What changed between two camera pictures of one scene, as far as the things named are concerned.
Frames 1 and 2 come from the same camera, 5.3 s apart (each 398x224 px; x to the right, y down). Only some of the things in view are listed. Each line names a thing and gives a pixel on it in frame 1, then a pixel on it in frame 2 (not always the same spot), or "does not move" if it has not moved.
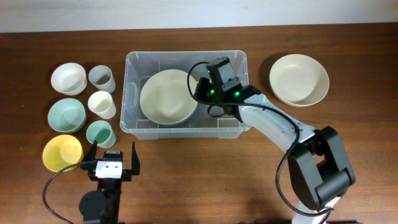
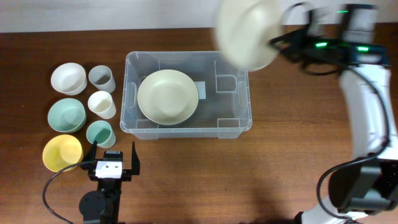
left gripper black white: [127, 173] does not move
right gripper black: [199, 88] → [296, 40]
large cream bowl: [165, 98] does not move
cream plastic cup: [101, 103] does not move
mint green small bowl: [66, 115] does not move
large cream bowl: [299, 79] → [244, 28]
